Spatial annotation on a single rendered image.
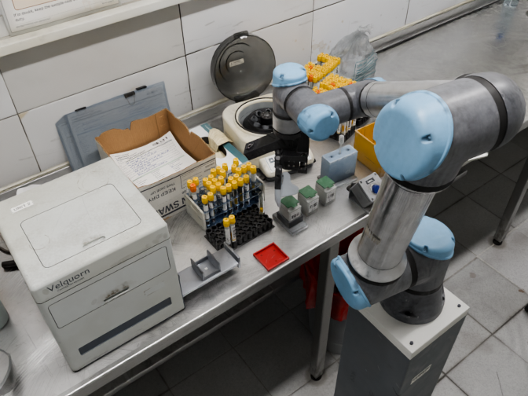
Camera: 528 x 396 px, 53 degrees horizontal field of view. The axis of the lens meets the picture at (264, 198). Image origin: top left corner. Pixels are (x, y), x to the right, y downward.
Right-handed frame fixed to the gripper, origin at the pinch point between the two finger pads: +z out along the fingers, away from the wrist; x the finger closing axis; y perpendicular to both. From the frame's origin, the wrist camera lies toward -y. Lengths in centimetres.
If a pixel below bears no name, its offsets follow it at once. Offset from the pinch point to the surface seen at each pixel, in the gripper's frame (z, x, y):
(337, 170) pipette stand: 7.0, 16.3, 15.4
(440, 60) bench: 14, 95, 55
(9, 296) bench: 12, -33, -63
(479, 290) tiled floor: 101, 50, 85
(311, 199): 6.9, 3.6, 8.6
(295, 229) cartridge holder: 11.0, -4.2, 4.7
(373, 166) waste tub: 10.5, 23.3, 26.4
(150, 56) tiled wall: -17, 35, -42
